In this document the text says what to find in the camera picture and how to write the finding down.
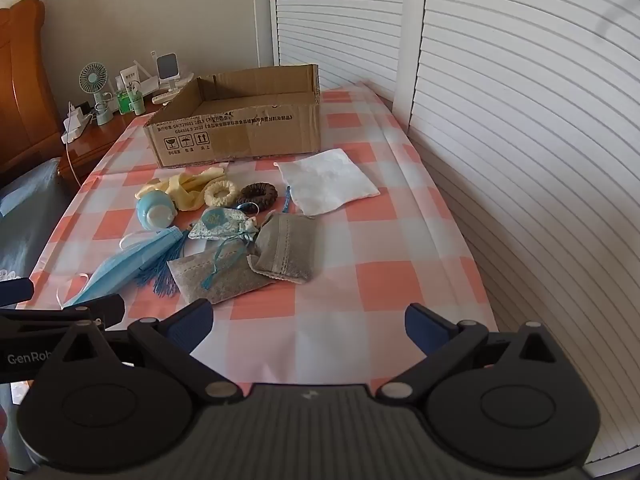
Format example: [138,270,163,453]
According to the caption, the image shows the wooden headboard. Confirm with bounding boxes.
[0,0,64,183]

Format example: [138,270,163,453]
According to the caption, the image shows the blue patterned drawstring pouch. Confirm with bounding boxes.
[189,185,294,242]

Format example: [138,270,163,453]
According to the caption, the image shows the blue face mask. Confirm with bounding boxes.
[56,225,186,309]

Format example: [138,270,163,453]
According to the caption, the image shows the pink white checkered tablecloth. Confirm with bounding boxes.
[29,80,499,402]

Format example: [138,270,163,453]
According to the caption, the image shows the brown knitted scrunchie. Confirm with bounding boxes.
[237,181,279,210]

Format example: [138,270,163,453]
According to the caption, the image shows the light blue round container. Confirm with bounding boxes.
[137,191,177,231]

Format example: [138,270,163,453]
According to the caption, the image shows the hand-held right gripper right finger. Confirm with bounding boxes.
[376,302,577,402]

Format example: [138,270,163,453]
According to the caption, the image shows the grey blue bedding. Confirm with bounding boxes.
[0,157,77,287]

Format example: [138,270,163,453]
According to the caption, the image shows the grey sachet with lace strip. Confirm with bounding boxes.
[246,211,317,284]

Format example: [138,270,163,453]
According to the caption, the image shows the pale green mini fan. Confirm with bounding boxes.
[78,62,114,126]

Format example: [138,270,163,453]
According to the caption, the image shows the pale yellow cloth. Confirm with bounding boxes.
[135,162,231,212]

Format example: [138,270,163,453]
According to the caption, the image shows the brown cardboard box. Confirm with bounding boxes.
[143,64,322,169]

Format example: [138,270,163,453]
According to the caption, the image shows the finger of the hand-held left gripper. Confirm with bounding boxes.
[0,278,35,310]
[0,294,126,332]

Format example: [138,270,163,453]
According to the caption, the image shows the white charger with cable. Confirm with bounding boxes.
[62,101,94,142]

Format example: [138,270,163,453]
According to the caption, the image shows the white phone stand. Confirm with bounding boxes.
[155,52,184,94]

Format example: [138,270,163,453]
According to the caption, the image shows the grey sachet with blue cord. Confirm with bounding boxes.
[166,240,279,305]

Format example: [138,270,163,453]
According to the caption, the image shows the narrow white louvered door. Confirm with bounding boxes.
[267,0,429,117]

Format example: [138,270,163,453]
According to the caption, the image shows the white square cloth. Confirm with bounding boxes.
[274,148,381,218]

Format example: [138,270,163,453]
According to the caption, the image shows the blue tassel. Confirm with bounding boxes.
[135,232,201,296]

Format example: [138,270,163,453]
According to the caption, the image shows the wide white louvered door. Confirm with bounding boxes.
[392,0,640,479]

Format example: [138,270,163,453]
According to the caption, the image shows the cream knitted scrunchie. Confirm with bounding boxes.
[204,179,239,208]

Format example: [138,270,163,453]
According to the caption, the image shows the wooden nightstand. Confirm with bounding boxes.
[59,94,172,197]

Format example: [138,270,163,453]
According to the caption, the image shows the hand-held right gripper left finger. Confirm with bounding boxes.
[31,298,241,404]

